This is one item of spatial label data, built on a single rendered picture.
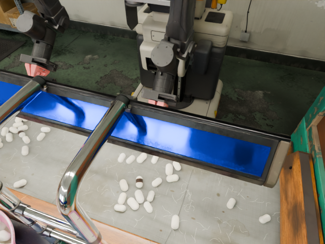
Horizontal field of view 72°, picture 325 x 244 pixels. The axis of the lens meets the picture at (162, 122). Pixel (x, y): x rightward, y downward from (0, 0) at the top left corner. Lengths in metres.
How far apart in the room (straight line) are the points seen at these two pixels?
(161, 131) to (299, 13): 2.28
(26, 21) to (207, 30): 0.85
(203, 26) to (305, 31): 1.45
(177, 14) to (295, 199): 0.51
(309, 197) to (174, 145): 0.37
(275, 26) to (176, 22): 2.00
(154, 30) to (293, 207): 0.86
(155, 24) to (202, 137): 0.82
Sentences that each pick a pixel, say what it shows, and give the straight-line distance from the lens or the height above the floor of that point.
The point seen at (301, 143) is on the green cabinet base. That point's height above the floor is 0.81.
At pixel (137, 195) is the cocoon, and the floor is 0.76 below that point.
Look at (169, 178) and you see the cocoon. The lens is 0.66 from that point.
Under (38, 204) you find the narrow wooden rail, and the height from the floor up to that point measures 0.77.
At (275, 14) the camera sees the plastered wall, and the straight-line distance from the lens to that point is 2.50.
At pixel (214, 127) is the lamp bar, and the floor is 1.11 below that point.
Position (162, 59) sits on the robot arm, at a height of 1.04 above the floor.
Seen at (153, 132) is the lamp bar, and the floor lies 1.08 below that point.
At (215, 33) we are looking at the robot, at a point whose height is 0.78.
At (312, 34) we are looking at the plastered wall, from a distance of 2.62.
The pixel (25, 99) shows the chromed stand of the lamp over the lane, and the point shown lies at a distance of 0.40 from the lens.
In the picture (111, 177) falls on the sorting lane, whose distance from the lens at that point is 0.70.
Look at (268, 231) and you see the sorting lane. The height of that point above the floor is 0.74.
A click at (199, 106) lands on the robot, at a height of 0.28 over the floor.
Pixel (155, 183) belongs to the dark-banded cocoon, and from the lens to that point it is 0.65.
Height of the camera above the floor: 1.34
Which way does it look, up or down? 48 degrees down
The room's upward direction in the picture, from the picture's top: straight up
